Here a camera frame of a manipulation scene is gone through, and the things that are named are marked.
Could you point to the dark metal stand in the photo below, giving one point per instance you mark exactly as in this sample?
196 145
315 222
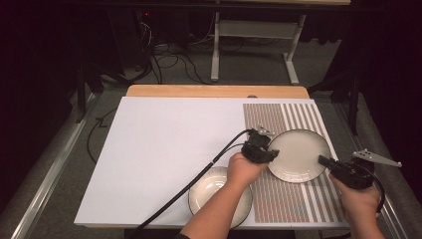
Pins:
353 99
81 96

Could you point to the white metal desk frame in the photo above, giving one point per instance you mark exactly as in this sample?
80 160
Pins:
255 29

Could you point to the white plate with dark rim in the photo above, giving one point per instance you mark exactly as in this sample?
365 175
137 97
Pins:
205 189
298 156

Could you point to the person's left hand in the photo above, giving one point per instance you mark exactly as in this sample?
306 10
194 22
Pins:
242 171

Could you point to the aluminium floor rail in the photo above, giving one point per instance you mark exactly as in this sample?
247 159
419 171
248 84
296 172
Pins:
394 219
49 172

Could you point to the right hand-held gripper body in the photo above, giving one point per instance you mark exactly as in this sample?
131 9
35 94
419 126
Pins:
355 176

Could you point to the white board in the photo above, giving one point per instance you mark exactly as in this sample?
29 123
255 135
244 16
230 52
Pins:
166 139

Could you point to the striped brown and white mat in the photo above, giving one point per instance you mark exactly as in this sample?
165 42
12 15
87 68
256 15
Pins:
282 202

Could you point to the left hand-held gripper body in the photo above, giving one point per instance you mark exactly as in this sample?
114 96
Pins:
255 147

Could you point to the dark computer tower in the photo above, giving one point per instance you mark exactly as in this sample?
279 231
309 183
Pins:
129 36

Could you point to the person's right hand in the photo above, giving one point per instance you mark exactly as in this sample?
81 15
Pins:
360 200

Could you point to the wooden table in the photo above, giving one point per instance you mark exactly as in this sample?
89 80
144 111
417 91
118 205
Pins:
215 91

